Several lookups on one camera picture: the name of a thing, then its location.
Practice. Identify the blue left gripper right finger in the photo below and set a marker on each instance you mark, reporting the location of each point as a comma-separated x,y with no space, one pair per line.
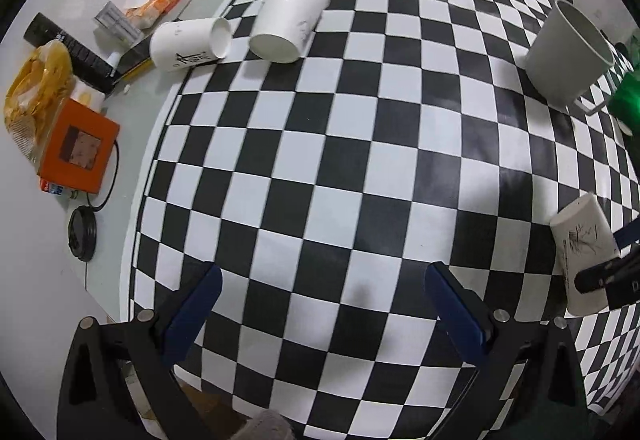
462,313

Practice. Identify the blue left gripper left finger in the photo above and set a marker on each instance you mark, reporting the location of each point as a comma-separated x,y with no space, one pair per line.
186,311

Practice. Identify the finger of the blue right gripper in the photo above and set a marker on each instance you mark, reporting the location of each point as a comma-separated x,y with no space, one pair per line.
628,235

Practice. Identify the white paper cup with scribble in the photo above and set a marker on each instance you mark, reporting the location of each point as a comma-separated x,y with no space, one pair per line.
583,239

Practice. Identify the white paper cup leftmost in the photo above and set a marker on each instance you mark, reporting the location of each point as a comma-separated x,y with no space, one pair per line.
188,43

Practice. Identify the white paper cup middle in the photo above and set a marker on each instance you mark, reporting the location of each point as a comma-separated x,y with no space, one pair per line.
282,28

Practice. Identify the grey ceramic mug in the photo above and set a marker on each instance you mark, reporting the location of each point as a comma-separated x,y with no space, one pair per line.
568,55

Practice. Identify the black white checkered tablecloth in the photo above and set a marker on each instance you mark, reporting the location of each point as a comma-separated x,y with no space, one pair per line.
406,133

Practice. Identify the orange box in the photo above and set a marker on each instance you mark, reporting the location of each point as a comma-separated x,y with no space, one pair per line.
78,148

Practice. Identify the black cylinder tube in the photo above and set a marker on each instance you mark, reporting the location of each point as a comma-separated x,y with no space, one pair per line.
86,64

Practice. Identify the black phone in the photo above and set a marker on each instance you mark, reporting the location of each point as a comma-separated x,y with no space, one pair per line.
133,60

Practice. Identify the yellow plastic bag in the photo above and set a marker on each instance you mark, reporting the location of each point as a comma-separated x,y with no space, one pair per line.
33,99

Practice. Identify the silver small box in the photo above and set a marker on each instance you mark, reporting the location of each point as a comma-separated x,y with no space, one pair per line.
115,22

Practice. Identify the black round disc with cable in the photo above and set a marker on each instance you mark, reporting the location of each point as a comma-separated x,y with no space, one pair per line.
82,229

